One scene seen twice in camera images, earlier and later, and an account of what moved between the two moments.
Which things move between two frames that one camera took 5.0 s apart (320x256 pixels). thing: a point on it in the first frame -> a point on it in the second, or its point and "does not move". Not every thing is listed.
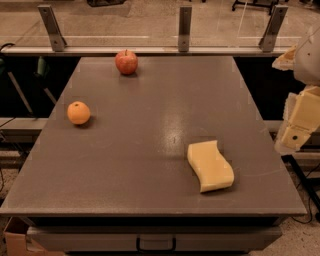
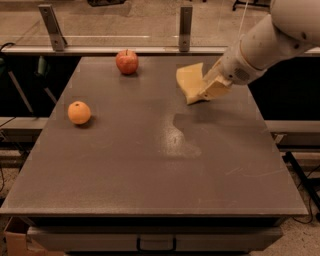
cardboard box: [16, 244] does not move
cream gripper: [308, 60] -> [233, 69]
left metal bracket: [53, 27] does not move
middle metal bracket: [185, 20] does not move
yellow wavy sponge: [214, 171] -> [190, 80]
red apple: [126, 62] does not move
